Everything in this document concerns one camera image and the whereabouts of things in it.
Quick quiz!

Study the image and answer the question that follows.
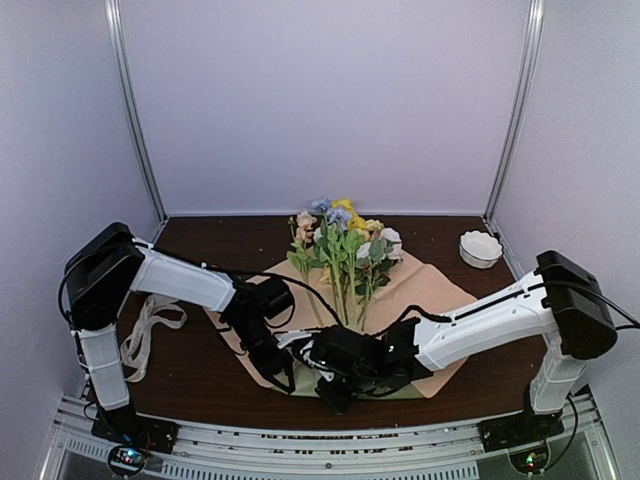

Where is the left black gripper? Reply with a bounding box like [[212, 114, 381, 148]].
[[230, 318, 294, 394]]

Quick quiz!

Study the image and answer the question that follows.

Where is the peach flower stem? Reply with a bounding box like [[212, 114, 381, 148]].
[[286, 209, 326, 321]]

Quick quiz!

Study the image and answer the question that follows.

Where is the pink wrapping paper sheet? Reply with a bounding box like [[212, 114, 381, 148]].
[[221, 252, 476, 400]]

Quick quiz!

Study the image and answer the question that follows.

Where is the pink rose stem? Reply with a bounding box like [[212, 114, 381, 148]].
[[355, 227, 403, 329]]

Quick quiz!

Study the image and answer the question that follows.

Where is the blue flower stem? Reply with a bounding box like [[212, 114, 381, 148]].
[[312, 197, 352, 325]]

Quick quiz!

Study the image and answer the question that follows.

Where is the white rose stem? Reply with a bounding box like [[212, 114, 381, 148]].
[[356, 242, 372, 259]]

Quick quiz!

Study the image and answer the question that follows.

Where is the pale yellow flower stem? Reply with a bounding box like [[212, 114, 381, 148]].
[[347, 219, 384, 331]]

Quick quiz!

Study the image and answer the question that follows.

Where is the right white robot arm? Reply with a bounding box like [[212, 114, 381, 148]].
[[308, 250, 623, 442]]

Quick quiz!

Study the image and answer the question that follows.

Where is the white printed ribbon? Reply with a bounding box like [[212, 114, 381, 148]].
[[120, 294, 188, 383]]

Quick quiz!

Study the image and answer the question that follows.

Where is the right white scalloped bowl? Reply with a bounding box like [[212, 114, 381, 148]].
[[459, 230, 503, 269]]

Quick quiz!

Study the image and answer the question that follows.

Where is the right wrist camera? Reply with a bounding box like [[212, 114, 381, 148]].
[[312, 360, 344, 382]]

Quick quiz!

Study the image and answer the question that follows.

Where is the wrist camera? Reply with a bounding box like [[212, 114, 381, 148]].
[[312, 360, 344, 382], [275, 330, 314, 350]]

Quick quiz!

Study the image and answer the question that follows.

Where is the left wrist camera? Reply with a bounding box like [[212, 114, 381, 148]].
[[275, 330, 314, 350]]

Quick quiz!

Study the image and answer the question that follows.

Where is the front aluminium rail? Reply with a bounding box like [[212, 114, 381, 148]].
[[49, 394, 609, 480]]

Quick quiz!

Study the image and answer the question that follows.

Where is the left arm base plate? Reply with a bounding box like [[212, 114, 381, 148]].
[[91, 417, 179, 479]]

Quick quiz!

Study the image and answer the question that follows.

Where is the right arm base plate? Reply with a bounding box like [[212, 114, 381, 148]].
[[478, 412, 564, 476]]

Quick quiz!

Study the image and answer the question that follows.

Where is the left aluminium frame post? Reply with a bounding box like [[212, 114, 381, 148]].
[[104, 0, 168, 222]]

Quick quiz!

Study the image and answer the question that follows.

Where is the aluminium frame post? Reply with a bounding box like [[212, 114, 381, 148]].
[[483, 0, 546, 224], [104, 0, 168, 222]]

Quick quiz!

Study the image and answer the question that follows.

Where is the right aluminium frame post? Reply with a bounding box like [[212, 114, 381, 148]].
[[483, 0, 546, 224]]

